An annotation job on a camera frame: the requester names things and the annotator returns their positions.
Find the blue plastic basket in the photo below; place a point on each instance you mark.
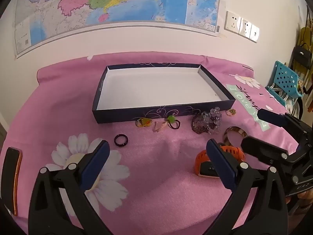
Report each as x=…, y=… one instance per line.
x=285, y=78

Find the person's right hand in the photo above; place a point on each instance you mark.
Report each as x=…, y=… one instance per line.
x=305, y=197

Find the pink flower print blanket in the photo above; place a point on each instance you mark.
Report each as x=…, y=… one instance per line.
x=159, y=200

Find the tortoiseshell bangle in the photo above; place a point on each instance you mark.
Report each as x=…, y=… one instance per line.
x=233, y=128

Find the colourful wall map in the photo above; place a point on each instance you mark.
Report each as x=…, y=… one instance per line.
x=122, y=0

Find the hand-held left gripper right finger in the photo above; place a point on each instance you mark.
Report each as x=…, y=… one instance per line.
x=220, y=166

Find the phone with orange case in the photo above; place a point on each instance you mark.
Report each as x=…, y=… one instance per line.
x=11, y=181

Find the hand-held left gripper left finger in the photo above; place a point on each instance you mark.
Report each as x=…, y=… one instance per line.
x=96, y=165

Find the yellow hanging bag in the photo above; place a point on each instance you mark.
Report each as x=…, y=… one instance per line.
x=307, y=35

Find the white wall socket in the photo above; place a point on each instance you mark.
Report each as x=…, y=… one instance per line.
x=233, y=22
x=254, y=33
x=245, y=27

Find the orange smartwatch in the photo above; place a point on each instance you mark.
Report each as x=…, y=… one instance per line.
x=205, y=169

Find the black hanging bag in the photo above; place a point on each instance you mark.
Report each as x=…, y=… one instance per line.
x=302, y=53

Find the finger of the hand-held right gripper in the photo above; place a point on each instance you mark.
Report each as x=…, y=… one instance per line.
x=271, y=118
x=262, y=149

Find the navy cardboard box tray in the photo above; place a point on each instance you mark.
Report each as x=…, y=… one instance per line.
x=159, y=88

